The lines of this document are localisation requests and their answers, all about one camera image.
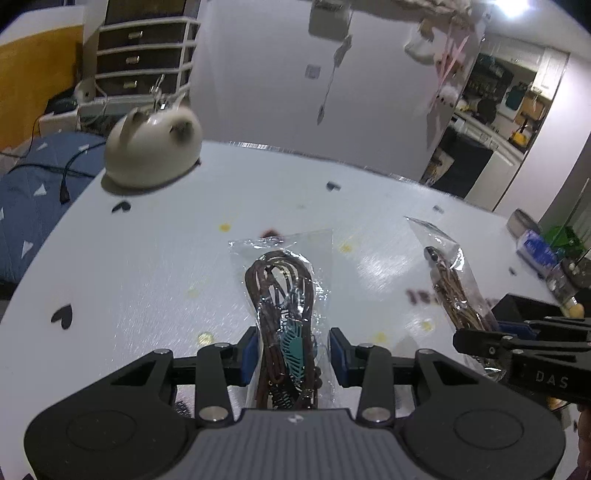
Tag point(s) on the round metal tin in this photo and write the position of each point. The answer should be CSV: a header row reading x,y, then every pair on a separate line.
x,y
521,222

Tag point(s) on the pink hanging ribbon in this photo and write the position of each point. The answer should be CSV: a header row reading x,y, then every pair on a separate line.
x,y
445,83

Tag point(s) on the black box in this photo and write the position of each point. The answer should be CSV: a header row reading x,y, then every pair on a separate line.
x,y
521,307

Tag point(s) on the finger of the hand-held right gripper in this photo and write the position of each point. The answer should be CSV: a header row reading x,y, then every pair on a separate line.
x,y
480,344
554,328

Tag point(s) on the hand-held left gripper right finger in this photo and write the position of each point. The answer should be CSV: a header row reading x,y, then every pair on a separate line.
x,y
336,357

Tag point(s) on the yellow pot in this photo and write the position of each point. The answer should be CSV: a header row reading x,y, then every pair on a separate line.
x,y
519,138

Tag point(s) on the blue and white packet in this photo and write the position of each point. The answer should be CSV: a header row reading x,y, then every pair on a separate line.
x,y
538,249

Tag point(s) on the wall socket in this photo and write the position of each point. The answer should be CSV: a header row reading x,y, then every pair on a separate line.
x,y
313,72

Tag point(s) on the white hanging bag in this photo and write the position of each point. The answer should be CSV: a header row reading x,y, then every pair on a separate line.
x,y
422,44

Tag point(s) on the blue patterned blanket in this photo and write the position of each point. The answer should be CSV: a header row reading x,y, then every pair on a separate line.
x,y
32,207

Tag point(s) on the white drawer unit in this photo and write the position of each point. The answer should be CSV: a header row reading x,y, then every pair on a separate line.
x,y
143,50

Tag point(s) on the hanging wall pendant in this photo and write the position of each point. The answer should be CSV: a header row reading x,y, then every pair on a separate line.
x,y
333,78

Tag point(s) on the person's right forearm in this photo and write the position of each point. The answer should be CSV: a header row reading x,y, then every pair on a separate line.
x,y
583,443

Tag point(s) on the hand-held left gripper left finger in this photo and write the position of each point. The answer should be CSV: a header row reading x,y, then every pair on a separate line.
x,y
250,357

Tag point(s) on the teal bag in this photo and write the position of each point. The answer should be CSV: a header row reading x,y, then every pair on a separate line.
x,y
514,97

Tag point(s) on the green plant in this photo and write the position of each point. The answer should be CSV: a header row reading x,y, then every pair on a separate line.
x,y
565,240

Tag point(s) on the black bin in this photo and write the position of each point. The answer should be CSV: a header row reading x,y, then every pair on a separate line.
x,y
461,164

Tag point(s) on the cream cat plush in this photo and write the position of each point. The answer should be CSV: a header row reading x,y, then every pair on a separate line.
x,y
147,147

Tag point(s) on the grey wall box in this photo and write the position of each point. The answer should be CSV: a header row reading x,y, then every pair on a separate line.
x,y
328,19

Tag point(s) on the yellow ball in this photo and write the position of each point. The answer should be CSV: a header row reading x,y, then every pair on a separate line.
x,y
575,308

